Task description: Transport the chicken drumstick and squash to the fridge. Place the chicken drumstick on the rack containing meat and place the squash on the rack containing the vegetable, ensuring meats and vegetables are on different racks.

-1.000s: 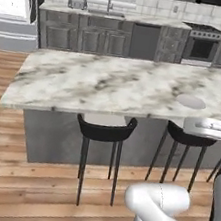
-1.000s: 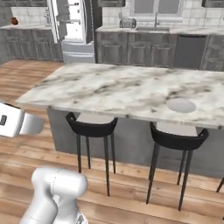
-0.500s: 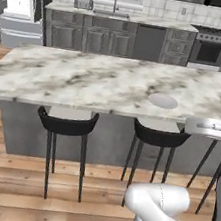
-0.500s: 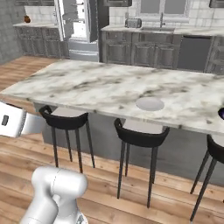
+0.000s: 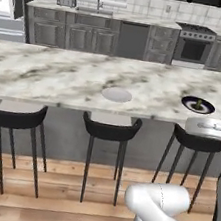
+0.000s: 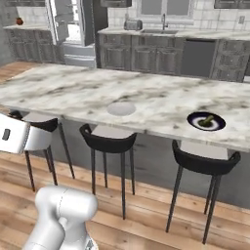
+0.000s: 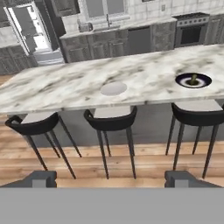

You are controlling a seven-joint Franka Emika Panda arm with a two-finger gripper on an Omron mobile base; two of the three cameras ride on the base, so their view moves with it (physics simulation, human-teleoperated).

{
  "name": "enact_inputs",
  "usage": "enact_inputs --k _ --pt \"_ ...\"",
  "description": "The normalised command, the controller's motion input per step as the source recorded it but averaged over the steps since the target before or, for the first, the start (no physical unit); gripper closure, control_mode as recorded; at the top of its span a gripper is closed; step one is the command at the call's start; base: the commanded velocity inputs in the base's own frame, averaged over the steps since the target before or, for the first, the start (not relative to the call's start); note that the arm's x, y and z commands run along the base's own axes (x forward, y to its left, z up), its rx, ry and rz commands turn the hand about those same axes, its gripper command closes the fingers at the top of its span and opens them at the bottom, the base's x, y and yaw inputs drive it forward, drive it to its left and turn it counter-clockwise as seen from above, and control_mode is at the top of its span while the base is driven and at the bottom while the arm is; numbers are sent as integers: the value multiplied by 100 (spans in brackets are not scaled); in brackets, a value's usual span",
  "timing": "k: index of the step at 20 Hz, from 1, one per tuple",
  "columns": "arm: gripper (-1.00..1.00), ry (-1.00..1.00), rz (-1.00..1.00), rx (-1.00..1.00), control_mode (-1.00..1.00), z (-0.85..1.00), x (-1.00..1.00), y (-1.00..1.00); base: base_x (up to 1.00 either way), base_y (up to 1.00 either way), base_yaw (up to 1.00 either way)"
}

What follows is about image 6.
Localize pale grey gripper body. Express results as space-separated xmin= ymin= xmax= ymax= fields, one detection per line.
xmin=23 ymin=125 xmax=54 ymax=152

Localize stainless steel fridge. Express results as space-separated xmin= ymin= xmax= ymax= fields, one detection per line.
xmin=44 ymin=0 xmax=109 ymax=69

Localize green squash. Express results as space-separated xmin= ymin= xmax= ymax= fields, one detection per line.
xmin=198 ymin=114 xmax=216 ymax=128

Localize black stool with grey seat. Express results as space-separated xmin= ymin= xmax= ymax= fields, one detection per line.
xmin=7 ymin=109 xmax=76 ymax=193
xmin=79 ymin=122 xmax=139 ymax=221
xmin=165 ymin=139 xmax=242 ymax=245

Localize grey kitchen island base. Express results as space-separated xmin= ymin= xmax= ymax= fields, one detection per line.
xmin=30 ymin=117 xmax=250 ymax=210

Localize grey base cupboards with sink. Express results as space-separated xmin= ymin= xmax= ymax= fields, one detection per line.
xmin=97 ymin=32 xmax=250 ymax=83

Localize silver toaster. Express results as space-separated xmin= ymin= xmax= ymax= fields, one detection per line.
xmin=123 ymin=19 xmax=144 ymax=32

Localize dark blue round plate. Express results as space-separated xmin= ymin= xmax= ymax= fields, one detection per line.
xmin=187 ymin=110 xmax=227 ymax=133

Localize steel sink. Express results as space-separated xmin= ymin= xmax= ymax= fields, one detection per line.
xmin=140 ymin=27 xmax=180 ymax=35

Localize steel tap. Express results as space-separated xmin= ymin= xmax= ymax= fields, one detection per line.
xmin=160 ymin=12 xmax=170 ymax=31

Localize dark grey dishwasher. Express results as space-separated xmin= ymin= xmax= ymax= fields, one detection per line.
xmin=180 ymin=38 xmax=218 ymax=79

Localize white framed window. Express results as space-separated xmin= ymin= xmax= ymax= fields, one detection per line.
xmin=137 ymin=0 xmax=195 ymax=20

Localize grey wall cupboard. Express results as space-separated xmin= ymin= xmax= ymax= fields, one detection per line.
xmin=213 ymin=0 xmax=250 ymax=10
xmin=4 ymin=0 xmax=47 ymax=8
xmin=100 ymin=0 xmax=133 ymax=9

